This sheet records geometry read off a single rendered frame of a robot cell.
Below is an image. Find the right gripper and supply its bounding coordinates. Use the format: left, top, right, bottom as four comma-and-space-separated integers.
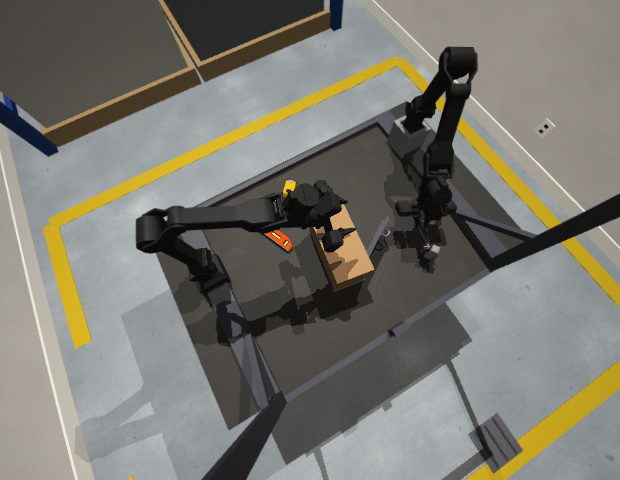
395, 187, 457, 228

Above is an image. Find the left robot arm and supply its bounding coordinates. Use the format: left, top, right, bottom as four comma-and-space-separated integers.
136, 183, 342, 285

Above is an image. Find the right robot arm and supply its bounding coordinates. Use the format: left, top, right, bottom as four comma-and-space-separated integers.
401, 47, 478, 221

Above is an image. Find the orange spirit level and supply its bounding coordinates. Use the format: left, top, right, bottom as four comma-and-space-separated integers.
263, 230, 293, 252

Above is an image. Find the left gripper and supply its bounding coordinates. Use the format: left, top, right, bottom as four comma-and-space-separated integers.
301, 180, 357, 253

